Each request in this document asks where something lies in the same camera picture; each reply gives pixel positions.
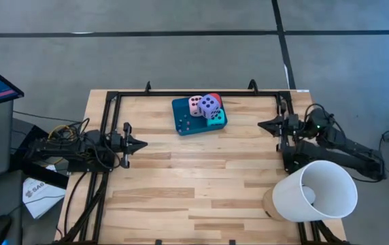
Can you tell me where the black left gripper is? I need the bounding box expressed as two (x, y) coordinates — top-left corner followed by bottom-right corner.
(108, 121), (149, 170)

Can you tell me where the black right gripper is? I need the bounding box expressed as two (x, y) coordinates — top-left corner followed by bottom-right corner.
(257, 101), (303, 152)

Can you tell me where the large teal foam die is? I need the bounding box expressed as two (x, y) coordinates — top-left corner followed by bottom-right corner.
(206, 108), (226, 128)

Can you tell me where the large red foam die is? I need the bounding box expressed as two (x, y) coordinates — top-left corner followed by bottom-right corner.
(209, 93), (223, 107)

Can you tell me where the large purple foam die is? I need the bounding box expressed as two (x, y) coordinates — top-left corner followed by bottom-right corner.
(197, 93), (222, 120)

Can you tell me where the large pink foam die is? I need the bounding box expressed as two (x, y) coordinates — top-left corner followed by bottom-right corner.
(188, 95), (204, 118)

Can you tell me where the blue plastic tray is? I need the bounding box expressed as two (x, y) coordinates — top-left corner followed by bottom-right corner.
(171, 96), (229, 137)

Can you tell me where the table lamp white shade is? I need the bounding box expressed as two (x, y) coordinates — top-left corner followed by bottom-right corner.
(261, 159), (358, 224)

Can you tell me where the white paper booklet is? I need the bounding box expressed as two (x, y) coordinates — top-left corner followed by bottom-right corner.
(22, 176), (67, 220)

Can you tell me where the dark operator desk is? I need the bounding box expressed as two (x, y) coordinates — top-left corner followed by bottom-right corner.
(0, 169), (70, 245)

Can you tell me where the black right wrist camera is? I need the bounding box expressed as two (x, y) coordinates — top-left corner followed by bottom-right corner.
(286, 114), (301, 132)

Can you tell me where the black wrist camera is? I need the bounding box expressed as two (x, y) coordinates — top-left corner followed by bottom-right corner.
(286, 114), (301, 132)
(109, 131), (124, 150)

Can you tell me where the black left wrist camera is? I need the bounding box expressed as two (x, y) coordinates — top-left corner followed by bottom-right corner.
(109, 131), (124, 150)

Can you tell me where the yellow cable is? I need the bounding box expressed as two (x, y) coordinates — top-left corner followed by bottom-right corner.
(47, 124), (80, 140)

